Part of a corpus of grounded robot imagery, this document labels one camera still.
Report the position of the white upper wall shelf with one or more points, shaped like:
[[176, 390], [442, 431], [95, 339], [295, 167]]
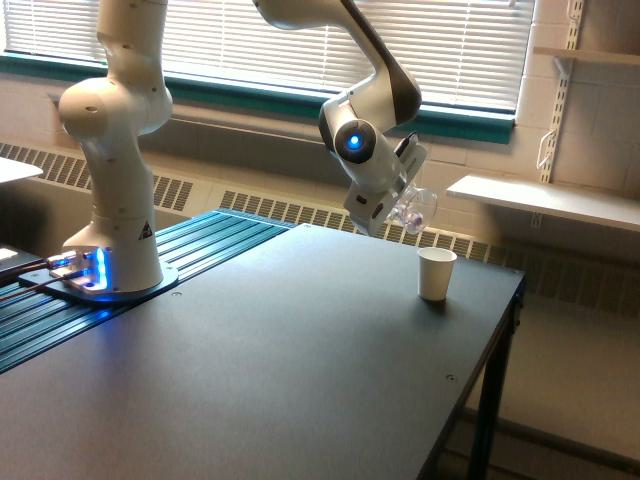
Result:
[[590, 56]]

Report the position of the black table leg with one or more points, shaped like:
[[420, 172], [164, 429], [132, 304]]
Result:
[[492, 388]]

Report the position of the white desk corner left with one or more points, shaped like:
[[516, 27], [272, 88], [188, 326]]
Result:
[[11, 170]]

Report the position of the teal window sill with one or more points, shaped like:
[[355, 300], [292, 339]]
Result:
[[432, 120]]

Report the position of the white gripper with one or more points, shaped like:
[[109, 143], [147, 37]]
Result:
[[379, 175]]

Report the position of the white shelf bracket rail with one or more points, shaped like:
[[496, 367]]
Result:
[[564, 65]]

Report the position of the white wall shelf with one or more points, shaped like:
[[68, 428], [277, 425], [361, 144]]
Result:
[[545, 198], [590, 56]]

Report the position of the white window blinds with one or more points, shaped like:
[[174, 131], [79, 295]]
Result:
[[462, 53]]

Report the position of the clear plastic cup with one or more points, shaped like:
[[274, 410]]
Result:
[[415, 209]]

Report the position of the white paper cup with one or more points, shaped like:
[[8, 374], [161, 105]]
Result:
[[435, 269]]

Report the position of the white lower wall shelf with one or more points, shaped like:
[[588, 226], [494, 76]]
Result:
[[545, 198]]

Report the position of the blue aluminium rail base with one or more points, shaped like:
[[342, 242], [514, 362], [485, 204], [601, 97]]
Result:
[[33, 322]]

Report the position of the baseboard radiator grille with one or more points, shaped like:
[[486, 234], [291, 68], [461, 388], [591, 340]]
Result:
[[565, 278]]

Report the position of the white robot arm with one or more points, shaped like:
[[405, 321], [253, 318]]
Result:
[[107, 115]]

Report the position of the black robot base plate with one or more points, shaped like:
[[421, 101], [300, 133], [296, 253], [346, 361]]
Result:
[[59, 289]]

